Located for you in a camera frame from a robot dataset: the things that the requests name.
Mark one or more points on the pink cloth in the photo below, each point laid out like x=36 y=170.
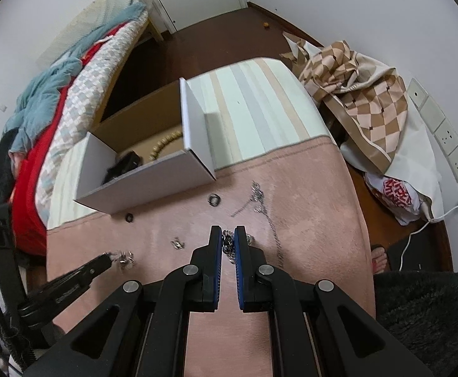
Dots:
x=311 y=224

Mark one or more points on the white wall socket panel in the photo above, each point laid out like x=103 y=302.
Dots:
x=441 y=129

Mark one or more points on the black floor mat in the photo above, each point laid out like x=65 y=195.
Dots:
x=421 y=249

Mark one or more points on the blue blanket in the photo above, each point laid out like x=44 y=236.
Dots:
x=44 y=90

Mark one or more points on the person's foot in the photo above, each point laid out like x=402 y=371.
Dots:
x=379 y=259

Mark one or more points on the small silver earrings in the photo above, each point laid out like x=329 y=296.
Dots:
x=178 y=243

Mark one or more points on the black hair accessory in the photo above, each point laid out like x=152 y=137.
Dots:
x=123 y=165

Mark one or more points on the dark cloth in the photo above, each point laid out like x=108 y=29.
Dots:
x=1 y=161

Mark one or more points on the wooden bed frame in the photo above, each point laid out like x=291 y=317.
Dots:
x=132 y=66

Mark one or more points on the striped sheet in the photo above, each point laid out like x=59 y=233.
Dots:
x=252 y=102

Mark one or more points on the brown checkered cloth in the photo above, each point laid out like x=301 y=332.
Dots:
x=354 y=82

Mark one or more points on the dark fluffy clothing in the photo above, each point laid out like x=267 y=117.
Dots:
x=429 y=322

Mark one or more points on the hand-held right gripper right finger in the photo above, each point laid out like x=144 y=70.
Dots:
x=240 y=271

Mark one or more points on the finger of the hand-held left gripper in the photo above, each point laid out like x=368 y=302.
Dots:
x=80 y=274

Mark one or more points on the white red printed plastic bag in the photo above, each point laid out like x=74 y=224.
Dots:
x=394 y=198

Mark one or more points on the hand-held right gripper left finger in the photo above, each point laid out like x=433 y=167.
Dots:
x=217 y=271

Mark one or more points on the white cardboard box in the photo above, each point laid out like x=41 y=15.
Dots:
x=189 y=133

